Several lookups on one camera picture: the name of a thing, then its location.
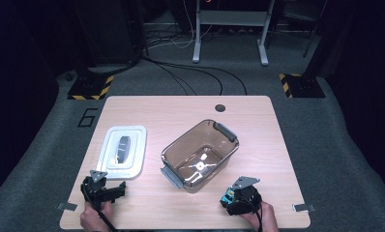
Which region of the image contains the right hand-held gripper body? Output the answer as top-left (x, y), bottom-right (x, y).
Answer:
top-left (227, 175), bottom-right (263, 217)

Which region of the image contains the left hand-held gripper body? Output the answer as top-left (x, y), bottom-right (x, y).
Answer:
top-left (80, 169), bottom-right (118, 211)

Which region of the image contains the turquoise toy car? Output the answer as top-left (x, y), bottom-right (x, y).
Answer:
top-left (221, 188), bottom-right (237, 206)

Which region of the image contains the white lid with grey handle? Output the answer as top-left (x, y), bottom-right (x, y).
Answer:
top-left (96, 125), bottom-right (148, 181)

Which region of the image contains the clear brown storage box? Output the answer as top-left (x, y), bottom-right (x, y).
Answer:
top-left (160, 119), bottom-right (241, 194)

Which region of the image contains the person's left hand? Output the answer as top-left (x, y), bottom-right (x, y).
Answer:
top-left (79, 200), bottom-right (115, 232)

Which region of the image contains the person's right hand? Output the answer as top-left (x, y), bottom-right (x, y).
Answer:
top-left (241, 200), bottom-right (280, 232)

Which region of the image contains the grey tape strip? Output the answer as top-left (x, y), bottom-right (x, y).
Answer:
top-left (292, 203), bottom-right (316, 213)
top-left (56, 202), bottom-right (78, 213)

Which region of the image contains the striped black stand base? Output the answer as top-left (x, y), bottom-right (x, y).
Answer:
top-left (67, 73), bottom-right (115, 102)
top-left (279, 72), bottom-right (327, 99)

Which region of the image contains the black cabinet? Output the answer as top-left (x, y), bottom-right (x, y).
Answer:
top-left (68, 0), bottom-right (147, 67)

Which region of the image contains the black stand pole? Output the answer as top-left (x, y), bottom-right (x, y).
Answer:
top-left (302, 0), bottom-right (358, 81)

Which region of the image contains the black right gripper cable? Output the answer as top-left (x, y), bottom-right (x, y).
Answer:
top-left (245, 192), bottom-right (264, 232)

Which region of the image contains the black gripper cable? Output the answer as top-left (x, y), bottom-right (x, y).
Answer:
top-left (82, 180), bottom-right (119, 232)
top-left (245, 192), bottom-right (264, 232)

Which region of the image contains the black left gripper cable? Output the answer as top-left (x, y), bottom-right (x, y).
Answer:
top-left (82, 180), bottom-right (119, 232)

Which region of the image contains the short black floor cable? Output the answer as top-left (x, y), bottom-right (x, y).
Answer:
top-left (155, 62), bottom-right (198, 97)

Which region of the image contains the long black floor cable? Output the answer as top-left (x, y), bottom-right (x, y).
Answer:
top-left (141, 55), bottom-right (249, 97)

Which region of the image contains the white floor cable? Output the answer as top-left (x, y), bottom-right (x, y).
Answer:
top-left (146, 0), bottom-right (215, 50)

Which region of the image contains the white metal stand frame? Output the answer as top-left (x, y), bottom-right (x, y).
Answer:
top-left (192, 0), bottom-right (277, 68)

